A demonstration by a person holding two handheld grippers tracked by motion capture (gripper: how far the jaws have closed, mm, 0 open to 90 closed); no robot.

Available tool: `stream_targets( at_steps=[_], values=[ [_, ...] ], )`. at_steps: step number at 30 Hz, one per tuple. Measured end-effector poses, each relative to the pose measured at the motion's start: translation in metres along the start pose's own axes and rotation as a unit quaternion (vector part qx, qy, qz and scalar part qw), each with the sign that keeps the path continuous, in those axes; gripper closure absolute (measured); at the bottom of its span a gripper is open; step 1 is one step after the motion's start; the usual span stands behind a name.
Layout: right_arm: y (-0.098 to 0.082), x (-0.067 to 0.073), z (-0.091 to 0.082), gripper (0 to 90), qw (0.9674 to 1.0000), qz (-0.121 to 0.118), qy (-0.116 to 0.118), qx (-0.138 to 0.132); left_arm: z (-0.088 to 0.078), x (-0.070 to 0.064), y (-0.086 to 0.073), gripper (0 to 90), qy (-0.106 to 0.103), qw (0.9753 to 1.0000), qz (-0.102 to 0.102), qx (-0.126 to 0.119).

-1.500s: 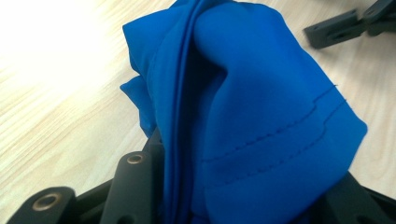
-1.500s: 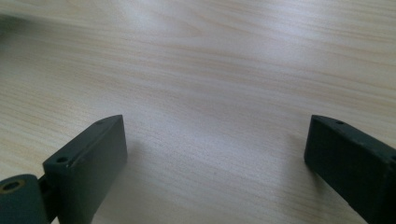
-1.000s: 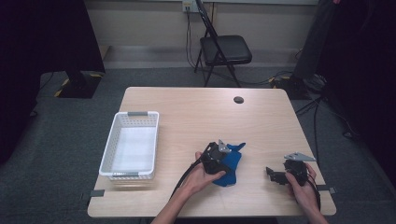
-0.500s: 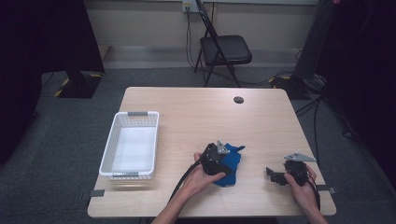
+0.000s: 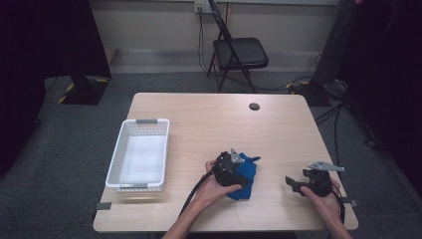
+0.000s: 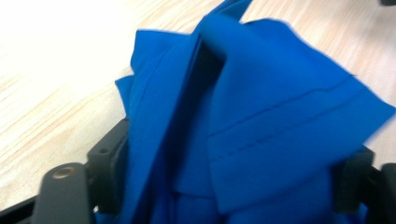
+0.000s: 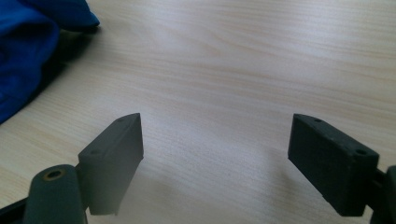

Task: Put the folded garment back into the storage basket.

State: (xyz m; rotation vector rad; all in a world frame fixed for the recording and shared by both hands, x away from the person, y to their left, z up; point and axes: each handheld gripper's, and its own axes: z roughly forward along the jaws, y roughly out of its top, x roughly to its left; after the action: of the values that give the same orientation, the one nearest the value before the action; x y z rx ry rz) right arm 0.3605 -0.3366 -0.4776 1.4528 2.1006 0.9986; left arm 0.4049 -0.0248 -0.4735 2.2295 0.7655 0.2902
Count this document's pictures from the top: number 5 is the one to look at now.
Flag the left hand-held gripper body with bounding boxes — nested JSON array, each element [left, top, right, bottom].
[[211, 147, 249, 188]]

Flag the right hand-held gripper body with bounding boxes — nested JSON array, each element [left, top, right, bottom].
[[300, 160, 346, 197]]

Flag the blue t-shirt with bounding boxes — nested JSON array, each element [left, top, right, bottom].
[[226, 151, 262, 201]]

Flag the white plastic basket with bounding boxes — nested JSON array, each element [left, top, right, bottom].
[[105, 118, 170, 193]]

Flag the person's right hand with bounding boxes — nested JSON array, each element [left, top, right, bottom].
[[300, 178, 343, 227]]

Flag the person's left hand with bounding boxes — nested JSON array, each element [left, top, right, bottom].
[[193, 159, 243, 209]]

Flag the black stand base yellow tape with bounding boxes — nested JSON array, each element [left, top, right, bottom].
[[287, 79, 332, 108], [58, 75, 110, 107]]

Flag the black folding chair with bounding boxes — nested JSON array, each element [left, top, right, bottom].
[[206, 0, 270, 94]]

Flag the dark curtain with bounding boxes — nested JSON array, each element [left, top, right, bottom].
[[336, 0, 422, 197], [0, 0, 112, 175]]

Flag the grey covered stand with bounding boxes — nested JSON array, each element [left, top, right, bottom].
[[312, 0, 357, 86]]

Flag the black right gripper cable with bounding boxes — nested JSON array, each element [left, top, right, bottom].
[[331, 183, 346, 225]]

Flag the black floor cable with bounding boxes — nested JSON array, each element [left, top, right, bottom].
[[314, 99, 387, 177]]

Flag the coiled cable bundle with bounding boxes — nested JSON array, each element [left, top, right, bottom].
[[322, 78, 349, 101]]

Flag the black wall socket cables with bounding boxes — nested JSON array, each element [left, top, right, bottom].
[[197, 9, 220, 76]]

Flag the white wall socket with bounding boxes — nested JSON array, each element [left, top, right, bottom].
[[193, 0, 210, 14]]

